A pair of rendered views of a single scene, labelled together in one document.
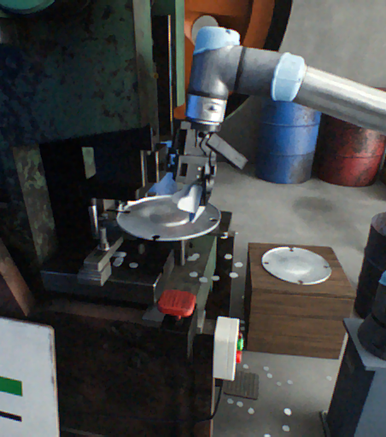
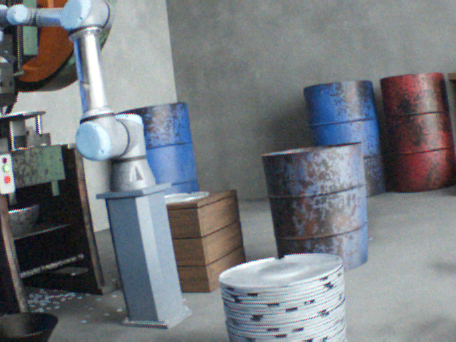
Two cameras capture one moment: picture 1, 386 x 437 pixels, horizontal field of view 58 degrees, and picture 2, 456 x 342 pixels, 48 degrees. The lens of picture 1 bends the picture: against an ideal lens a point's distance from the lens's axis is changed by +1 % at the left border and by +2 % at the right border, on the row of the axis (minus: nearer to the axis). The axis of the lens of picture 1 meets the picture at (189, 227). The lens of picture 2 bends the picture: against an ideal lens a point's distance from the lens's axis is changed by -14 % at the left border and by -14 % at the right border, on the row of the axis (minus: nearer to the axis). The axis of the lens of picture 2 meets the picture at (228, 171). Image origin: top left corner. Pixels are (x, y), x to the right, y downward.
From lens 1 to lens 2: 1.77 m
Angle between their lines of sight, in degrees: 29
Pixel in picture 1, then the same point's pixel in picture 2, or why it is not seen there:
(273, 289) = not seen: hidden behind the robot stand
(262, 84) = (5, 19)
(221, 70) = not seen: outside the picture
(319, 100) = (47, 20)
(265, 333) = not seen: hidden behind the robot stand
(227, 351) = not seen: outside the picture
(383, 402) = (126, 239)
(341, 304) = (187, 216)
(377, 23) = (412, 17)
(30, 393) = not seen: outside the picture
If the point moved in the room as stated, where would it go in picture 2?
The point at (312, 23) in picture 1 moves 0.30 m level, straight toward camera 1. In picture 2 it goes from (351, 23) to (339, 18)
